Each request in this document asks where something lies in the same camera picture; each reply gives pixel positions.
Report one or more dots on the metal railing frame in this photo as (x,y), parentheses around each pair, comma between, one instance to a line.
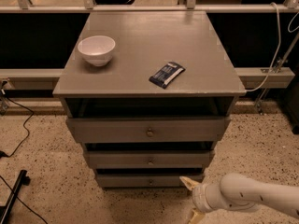
(82,6)

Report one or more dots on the grey drawer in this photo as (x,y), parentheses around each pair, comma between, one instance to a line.
(148,159)
(138,181)
(147,130)

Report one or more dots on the grey top drawer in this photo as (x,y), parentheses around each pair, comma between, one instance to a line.
(147,130)

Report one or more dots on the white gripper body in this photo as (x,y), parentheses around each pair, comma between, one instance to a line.
(199,197)

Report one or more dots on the metal diagonal strut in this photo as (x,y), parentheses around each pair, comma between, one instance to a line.
(275,69)

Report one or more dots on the black stand leg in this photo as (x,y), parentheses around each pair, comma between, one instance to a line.
(22,180)

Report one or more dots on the grey bottom drawer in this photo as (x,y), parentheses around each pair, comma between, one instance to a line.
(138,181)

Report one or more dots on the grey wooden drawer cabinet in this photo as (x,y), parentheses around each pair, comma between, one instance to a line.
(146,42)

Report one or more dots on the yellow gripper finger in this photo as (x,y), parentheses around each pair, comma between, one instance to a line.
(195,216)
(189,183)

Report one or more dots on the white ceramic bowl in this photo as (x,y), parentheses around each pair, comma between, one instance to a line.
(97,50)

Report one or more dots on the grey middle drawer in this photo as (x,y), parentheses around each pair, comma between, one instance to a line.
(148,159)

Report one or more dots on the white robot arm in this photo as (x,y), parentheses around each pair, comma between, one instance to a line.
(238,193)

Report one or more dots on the blue snack packet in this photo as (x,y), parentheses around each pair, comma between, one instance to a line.
(166,74)

